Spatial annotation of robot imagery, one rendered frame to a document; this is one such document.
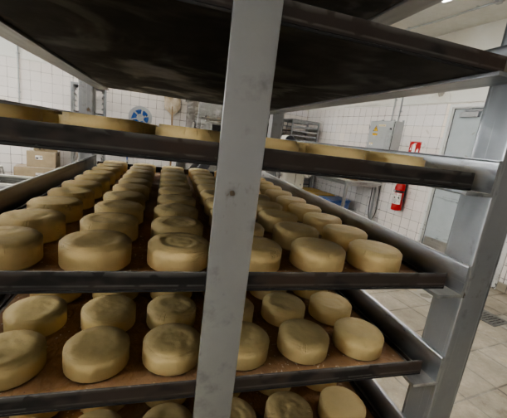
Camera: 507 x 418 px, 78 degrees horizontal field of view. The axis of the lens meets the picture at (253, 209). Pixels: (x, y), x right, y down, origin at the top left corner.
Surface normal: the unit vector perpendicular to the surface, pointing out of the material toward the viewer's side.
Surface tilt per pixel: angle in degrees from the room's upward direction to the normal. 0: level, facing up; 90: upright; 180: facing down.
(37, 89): 90
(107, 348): 0
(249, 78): 90
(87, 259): 90
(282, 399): 0
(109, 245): 0
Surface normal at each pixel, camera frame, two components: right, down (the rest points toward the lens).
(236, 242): 0.25, 0.24
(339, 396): 0.12, -0.97
